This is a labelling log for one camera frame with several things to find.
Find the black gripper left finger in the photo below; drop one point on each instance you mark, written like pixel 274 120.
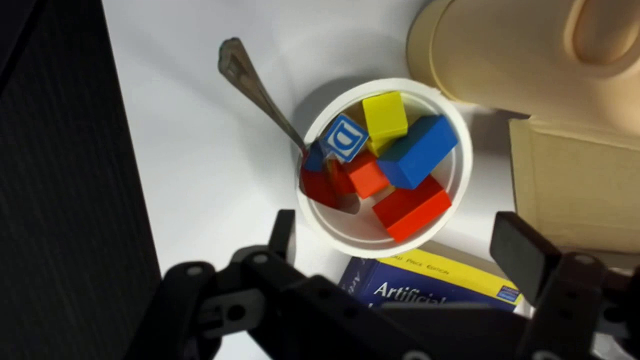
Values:
pixel 283 233

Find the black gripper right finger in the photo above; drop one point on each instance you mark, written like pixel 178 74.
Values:
pixel 523 257

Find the metal spoon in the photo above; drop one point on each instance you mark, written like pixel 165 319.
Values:
pixel 251 80

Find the white bowl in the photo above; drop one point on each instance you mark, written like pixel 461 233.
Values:
pixel 346 233

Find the red translucent block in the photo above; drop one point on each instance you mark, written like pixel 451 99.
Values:
pixel 321 189

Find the open cardboard box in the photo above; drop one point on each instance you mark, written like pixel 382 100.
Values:
pixel 572 187

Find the orange cube block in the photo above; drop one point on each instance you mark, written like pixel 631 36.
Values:
pixel 368 177

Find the blue white letter block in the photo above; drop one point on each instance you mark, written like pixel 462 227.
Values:
pixel 343 139

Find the red brick block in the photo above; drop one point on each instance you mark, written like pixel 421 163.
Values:
pixel 412 211

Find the blue yellow textbook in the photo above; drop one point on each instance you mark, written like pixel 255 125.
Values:
pixel 401 285

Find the blue brick block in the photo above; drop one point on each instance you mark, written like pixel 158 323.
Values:
pixel 421 151

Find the yellow cube block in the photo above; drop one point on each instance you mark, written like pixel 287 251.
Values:
pixel 384 115

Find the beige water bottle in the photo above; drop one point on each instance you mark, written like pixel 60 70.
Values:
pixel 506 53

